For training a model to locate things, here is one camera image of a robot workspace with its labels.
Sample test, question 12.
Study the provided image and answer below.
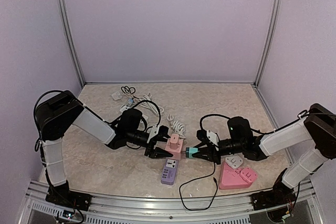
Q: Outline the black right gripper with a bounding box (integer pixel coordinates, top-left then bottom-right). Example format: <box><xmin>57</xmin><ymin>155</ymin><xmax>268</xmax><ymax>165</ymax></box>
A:
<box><xmin>192</xmin><ymin>138</ymin><xmax>244</xmax><ymax>165</ymax></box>

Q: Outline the teal adapter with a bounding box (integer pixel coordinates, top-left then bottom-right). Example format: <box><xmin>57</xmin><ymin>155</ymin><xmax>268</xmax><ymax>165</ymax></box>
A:
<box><xmin>185</xmin><ymin>147</ymin><xmax>198</xmax><ymax>158</ymax></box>

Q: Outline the pink cube socket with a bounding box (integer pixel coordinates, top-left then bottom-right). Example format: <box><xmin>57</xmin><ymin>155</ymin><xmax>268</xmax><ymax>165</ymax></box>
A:
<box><xmin>165</xmin><ymin>140</ymin><xmax>183</xmax><ymax>160</ymax></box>

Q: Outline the purple power strip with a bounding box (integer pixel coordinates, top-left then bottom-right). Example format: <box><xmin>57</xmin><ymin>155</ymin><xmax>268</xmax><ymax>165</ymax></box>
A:
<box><xmin>161</xmin><ymin>158</ymin><xmax>179</xmax><ymax>186</ymax></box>

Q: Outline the white plug adapter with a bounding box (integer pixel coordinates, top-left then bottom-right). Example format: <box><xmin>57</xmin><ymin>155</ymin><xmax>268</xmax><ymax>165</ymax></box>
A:
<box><xmin>225</xmin><ymin>155</ymin><xmax>243</xmax><ymax>169</ymax></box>

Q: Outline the pink triangular power strip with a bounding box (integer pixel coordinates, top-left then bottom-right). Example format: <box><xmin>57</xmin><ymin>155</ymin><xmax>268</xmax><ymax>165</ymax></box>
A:
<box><xmin>219</xmin><ymin>163</ymin><xmax>251</xmax><ymax>190</ymax></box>

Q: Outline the pink plug adapter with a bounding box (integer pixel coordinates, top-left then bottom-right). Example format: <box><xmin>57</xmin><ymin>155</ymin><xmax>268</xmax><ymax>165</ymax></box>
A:
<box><xmin>240</xmin><ymin>167</ymin><xmax>258</xmax><ymax>185</ymax></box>

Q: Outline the thin black cable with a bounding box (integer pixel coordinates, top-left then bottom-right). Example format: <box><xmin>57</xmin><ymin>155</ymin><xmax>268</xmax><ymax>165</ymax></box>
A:
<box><xmin>179</xmin><ymin>163</ymin><xmax>218</xmax><ymax>211</ymax></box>

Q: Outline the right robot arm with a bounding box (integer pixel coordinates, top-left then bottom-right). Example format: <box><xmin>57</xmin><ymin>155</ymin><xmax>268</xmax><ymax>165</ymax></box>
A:
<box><xmin>191</xmin><ymin>103</ymin><xmax>335</xmax><ymax>205</ymax></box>

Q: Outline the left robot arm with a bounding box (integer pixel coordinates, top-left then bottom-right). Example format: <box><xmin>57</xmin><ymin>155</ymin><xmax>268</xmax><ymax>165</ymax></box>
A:
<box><xmin>33</xmin><ymin>90</ymin><xmax>173</xmax><ymax>206</ymax></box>

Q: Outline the white power strip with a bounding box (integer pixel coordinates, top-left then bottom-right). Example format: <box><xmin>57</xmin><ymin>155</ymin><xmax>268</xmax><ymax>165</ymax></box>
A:
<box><xmin>119</xmin><ymin>104</ymin><xmax>132</xmax><ymax>113</ymax></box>

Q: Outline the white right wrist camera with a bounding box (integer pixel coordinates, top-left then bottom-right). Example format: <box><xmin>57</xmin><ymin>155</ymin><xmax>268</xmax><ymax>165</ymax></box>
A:
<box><xmin>196</xmin><ymin>130</ymin><xmax>219</xmax><ymax>147</ymax></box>

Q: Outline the white coiled cable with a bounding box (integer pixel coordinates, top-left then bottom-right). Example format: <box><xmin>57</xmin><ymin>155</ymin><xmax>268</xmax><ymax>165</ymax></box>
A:
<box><xmin>167</xmin><ymin>113</ymin><xmax>187</xmax><ymax>140</ymax></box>

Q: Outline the black cable bundle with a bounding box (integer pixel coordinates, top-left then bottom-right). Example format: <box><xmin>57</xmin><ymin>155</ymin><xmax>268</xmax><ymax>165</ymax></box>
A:
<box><xmin>120</xmin><ymin>85</ymin><xmax>136</xmax><ymax>98</ymax></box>

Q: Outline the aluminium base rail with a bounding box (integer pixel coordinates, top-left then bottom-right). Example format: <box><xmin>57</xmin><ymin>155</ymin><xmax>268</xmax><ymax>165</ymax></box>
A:
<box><xmin>16</xmin><ymin>177</ymin><xmax>327</xmax><ymax>223</ymax></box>

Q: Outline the aluminium frame post right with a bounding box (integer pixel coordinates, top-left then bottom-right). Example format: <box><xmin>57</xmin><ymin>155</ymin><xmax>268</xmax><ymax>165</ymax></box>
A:
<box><xmin>254</xmin><ymin>0</ymin><xmax>281</xmax><ymax>89</ymax></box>

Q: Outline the aluminium frame post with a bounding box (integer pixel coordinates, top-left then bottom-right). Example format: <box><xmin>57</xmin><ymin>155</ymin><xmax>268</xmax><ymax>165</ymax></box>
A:
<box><xmin>57</xmin><ymin>0</ymin><xmax>86</xmax><ymax>88</ymax></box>
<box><xmin>254</xmin><ymin>0</ymin><xmax>281</xmax><ymax>89</ymax></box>

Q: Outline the aluminium frame post left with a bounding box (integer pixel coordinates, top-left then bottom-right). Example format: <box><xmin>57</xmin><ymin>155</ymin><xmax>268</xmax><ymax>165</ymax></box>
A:
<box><xmin>57</xmin><ymin>0</ymin><xmax>86</xmax><ymax>88</ymax></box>

